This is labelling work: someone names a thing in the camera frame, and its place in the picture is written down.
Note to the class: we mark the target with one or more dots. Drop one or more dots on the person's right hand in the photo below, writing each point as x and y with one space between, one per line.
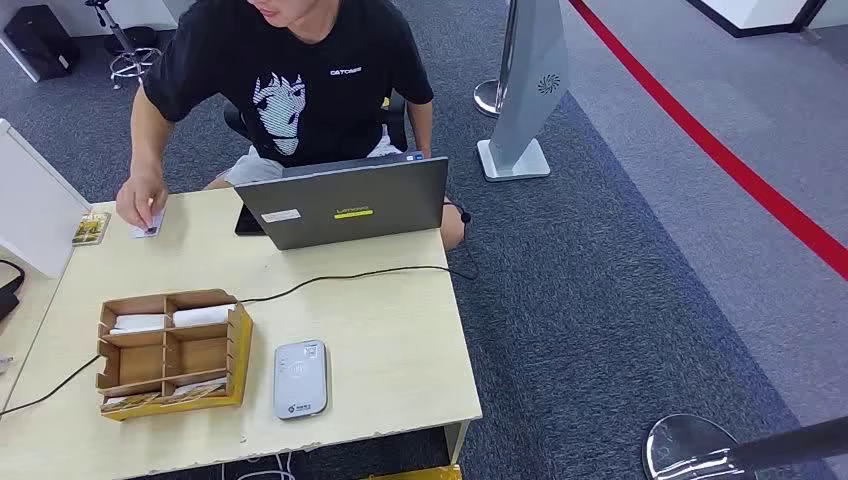
140 199

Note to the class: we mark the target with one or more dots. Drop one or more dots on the white card stack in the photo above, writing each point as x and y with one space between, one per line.
138 323
202 315

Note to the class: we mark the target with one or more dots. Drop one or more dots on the grey standing sign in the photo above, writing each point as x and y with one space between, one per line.
530 79

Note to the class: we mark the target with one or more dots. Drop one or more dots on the white partition panel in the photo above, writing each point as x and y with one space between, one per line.
33 205

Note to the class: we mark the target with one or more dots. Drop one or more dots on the black case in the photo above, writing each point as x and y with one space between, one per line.
40 40

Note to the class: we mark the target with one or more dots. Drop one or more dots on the person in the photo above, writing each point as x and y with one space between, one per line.
318 99

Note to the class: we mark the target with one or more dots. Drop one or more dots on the person's right forearm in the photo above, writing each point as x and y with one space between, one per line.
149 142

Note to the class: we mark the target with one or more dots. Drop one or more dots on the chrome stanchion post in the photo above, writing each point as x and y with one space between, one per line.
487 96

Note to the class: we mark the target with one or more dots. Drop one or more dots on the white platform with black edge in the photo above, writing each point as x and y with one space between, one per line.
755 10

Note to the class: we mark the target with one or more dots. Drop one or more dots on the grey laptop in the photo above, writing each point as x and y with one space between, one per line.
344 205

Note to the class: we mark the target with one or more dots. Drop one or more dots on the yellow picture hotel key card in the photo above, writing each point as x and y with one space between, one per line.
91 229

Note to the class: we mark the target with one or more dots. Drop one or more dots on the picture key card stack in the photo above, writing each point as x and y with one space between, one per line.
129 401
195 391

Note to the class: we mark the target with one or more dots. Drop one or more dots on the grey card reader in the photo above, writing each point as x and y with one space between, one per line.
300 381

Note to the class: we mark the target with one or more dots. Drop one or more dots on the chrome stool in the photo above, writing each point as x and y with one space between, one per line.
132 63

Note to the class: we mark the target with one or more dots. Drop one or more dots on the black flat pad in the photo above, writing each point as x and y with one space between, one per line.
246 224

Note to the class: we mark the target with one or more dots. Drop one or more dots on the yellow box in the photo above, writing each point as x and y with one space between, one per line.
417 474

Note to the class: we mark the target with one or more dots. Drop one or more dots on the small metal piece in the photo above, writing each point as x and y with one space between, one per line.
4 364

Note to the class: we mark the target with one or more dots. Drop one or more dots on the white ID card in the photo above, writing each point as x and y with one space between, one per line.
157 226

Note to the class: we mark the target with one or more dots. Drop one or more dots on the red floor tape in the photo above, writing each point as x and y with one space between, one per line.
729 166

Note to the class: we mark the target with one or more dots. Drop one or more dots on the person's left forearm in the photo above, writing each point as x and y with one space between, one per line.
421 129

